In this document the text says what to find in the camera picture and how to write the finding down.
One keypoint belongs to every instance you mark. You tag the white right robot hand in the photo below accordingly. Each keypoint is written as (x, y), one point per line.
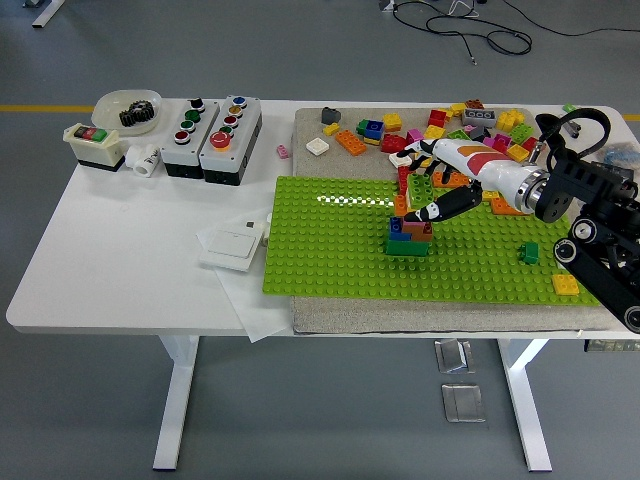
(485, 162)

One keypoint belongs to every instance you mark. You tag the lime long toy brick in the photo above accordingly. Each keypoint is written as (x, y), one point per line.
(419, 192)
(460, 135)

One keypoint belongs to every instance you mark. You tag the magenta toy brick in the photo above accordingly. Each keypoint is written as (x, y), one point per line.
(497, 144)
(414, 137)

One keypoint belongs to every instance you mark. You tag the dark grey toy brick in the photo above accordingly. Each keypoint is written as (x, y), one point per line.
(479, 134)
(331, 116)

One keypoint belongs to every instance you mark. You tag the yellow square toy brick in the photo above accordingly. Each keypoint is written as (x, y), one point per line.
(392, 122)
(566, 285)
(517, 153)

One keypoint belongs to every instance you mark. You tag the grey long toy brick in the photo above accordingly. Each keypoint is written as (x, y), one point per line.
(479, 116)

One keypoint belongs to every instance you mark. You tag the lime square toy brick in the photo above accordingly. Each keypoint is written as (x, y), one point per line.
(521, 131)

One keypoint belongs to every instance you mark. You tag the red square toy brick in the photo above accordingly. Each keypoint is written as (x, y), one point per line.
(529, 143)
(437, 117)

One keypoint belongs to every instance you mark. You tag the brown toy brick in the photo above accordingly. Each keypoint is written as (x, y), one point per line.
(421, 235)
(474, 104)

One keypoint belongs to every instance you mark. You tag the red long toy brick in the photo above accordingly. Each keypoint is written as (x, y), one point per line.
(402, 179)

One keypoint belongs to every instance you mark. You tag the small dark green brick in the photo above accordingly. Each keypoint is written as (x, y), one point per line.
(529, 252)

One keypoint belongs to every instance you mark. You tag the blue toy brick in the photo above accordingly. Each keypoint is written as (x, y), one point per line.
(396, 231)

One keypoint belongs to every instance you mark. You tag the blue green yellow brick stack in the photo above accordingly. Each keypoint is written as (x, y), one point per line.
(372, 130)

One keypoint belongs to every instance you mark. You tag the green square toy brick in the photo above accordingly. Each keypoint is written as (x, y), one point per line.
(406, 249)

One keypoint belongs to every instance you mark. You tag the small yellow toy brick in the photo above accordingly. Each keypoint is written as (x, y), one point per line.
(331, 128)

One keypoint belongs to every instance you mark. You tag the green studded baseplate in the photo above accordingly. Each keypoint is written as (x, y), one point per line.
(325, 250)

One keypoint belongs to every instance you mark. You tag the small pink toy brick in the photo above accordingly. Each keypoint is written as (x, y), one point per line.
(283, 151)

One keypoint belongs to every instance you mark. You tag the white flat square tile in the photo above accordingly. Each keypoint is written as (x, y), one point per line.
(396, 160)
(317, 146)

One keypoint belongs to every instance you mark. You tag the small metal tool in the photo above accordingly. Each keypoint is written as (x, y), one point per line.
(573, 129)

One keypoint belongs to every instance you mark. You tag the grey-brown mat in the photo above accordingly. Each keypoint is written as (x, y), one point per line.
(325, 150)

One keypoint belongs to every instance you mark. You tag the silver floor socket plate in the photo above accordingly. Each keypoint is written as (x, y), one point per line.
(452, 357)
(463, 402)

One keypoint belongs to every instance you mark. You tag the dark keyed panel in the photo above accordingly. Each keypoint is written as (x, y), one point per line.
(612, 345)

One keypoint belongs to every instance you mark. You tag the white table leg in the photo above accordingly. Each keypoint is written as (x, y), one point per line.
(525, 400)
(175, 400)

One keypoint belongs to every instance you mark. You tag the emergency stop control box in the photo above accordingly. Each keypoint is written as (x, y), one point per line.
(235, 150)

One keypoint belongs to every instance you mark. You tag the white paper sheet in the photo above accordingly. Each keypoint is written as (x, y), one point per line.
(265, 325)

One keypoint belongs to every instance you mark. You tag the three-button control box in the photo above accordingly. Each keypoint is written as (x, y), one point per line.
(185, 145)

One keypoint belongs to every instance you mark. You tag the white pipe tee fitting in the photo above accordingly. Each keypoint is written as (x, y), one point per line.
(142, 161)

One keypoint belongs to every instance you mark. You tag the black metal gears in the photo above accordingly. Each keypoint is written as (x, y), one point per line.
(135, 116)

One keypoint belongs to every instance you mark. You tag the white bowl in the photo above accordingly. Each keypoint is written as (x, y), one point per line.
(107, 112)

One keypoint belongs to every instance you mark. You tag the white furniture foot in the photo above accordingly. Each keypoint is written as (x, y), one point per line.
(47, 14)

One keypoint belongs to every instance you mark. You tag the silver metal bracket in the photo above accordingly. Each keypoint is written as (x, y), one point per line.
(386, 4)

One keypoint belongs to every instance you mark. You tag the white wall switch plate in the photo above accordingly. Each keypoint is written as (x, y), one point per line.
(227, 245)

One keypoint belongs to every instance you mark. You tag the white red-green switch box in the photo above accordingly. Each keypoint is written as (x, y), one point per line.
(95, 150)

